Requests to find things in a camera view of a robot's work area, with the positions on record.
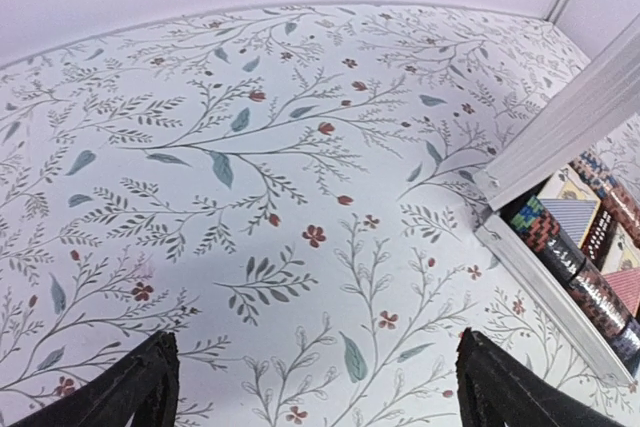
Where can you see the blue peach chip stack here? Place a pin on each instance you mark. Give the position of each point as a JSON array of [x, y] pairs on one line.
[[594, 173]]

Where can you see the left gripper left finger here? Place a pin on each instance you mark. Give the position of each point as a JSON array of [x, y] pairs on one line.
[[141, 389]]

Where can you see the red dice row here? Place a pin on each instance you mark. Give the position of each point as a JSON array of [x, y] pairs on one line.
[[599, 237]]

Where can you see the blue card deck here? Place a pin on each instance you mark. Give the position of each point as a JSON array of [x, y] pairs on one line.
[[572, 204]]

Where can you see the chip row in case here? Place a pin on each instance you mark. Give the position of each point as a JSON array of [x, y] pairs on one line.
[[551, 244]]

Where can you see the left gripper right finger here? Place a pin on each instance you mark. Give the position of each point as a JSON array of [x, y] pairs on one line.
[[494, 389]]

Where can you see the red card deck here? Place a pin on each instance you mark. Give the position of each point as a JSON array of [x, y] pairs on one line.
[[621, 269]]

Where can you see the orange black chip roll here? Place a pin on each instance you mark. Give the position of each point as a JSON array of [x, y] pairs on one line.
[[624, 209]]

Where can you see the aluminium poker case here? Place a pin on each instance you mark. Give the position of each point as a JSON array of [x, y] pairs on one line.
[[595, 102]]

